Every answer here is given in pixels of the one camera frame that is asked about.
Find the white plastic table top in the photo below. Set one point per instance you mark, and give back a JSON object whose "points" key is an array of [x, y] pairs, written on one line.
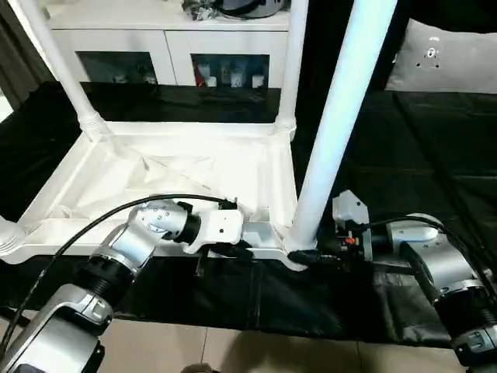
{"points": [[174, 175]]}

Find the white plastic table leg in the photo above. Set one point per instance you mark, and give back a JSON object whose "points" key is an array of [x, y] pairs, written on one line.
{"points": [[62, 70], [341, 116], [291, 58], [9, 237]]}

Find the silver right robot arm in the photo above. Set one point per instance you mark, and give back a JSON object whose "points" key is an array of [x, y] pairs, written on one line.
{"points": [[446, 264]]}

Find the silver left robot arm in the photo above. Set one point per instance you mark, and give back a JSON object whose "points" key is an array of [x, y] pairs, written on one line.
{"points": [[128, 241]]}

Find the black work mat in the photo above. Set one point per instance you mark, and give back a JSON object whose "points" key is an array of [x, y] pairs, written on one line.
{"points": [[427, 155]]}

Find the small red bottle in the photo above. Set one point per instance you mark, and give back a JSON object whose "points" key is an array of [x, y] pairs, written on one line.
{"points": [[200, 75]]}

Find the black box with gold label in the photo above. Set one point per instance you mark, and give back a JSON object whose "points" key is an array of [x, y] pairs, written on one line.
{"points": [[322, 46]]}

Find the grey printed cushion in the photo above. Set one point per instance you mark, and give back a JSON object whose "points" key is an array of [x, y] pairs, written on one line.
{"points": [[446, 66]]}

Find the white cabinet with glass doors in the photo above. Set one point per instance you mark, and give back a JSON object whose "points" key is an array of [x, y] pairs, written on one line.
{"points": [[155, 39]]}

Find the black tangled item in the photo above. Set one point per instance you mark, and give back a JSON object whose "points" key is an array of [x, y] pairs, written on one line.
{"points": [[200, 11]]}

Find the grey round appliance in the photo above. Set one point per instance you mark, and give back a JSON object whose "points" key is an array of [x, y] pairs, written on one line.
{"points": [[252, 8]]}

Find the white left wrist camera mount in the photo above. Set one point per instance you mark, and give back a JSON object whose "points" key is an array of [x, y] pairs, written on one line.
{"points": [[217, 229]]}

